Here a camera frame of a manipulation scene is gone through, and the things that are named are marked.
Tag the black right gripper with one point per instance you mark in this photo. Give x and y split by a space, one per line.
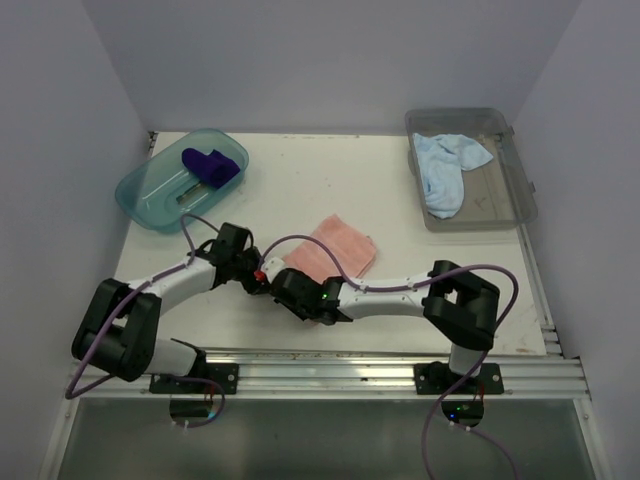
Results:
295 310

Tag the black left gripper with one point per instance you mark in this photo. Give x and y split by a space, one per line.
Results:
254 286

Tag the pink towel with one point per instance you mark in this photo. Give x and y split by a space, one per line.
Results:
355 251

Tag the dark purple towel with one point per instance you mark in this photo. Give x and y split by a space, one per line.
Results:
214 169

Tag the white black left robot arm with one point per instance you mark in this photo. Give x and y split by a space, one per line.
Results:
119 331

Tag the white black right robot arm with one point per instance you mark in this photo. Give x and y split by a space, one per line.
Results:
463 307

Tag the teal plastic tub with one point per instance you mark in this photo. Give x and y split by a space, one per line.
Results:
157 194

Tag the light blue towel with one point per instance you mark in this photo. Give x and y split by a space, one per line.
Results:
442 159

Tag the clear grey plastic bin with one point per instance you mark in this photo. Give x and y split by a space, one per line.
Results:
498 196

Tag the aluminium mounting rail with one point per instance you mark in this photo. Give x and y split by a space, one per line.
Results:
335 375

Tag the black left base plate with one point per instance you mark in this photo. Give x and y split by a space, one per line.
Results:
212 378

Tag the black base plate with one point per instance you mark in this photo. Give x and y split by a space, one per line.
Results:
212 378
434 378

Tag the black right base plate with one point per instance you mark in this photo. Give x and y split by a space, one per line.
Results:
434 378

